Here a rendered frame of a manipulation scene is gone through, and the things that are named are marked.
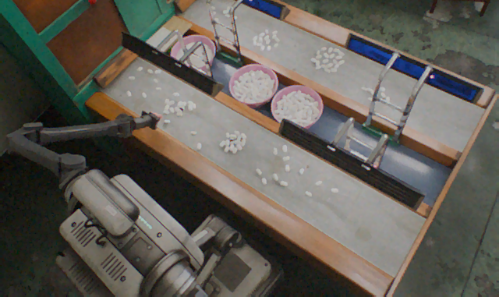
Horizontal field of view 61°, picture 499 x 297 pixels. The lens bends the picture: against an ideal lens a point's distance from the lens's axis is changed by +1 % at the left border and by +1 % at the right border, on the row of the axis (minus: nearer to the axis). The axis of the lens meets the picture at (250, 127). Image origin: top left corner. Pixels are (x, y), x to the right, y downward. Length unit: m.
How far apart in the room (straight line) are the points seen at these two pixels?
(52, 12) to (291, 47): 1.25
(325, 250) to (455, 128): 0.90
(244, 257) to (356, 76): 1.12
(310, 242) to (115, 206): 1.03
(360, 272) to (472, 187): 1.34
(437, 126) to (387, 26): 1.58
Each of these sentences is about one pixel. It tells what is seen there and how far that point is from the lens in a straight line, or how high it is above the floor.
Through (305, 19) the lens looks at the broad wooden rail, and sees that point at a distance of 2.61.
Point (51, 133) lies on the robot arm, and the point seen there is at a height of 1.18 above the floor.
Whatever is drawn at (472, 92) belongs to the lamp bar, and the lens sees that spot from 1.98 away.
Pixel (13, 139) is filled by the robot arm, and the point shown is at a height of 1.28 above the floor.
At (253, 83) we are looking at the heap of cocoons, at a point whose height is 0.73.
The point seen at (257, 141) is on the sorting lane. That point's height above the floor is 0.74.
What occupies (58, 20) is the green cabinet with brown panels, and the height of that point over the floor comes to 1.27.
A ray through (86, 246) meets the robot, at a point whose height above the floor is 1.45.
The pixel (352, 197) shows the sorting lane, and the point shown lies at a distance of 2.01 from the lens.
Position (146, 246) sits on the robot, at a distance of 1.26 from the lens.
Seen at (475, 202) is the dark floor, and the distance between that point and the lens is 2.99.
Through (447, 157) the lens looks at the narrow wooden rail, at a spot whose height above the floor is 0.76.
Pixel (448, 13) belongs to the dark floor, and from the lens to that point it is 3.89.
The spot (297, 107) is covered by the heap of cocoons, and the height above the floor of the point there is 0.73.
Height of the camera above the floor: 2.59
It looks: 58 degrees down
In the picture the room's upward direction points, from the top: 11 degrees counter-clockwise
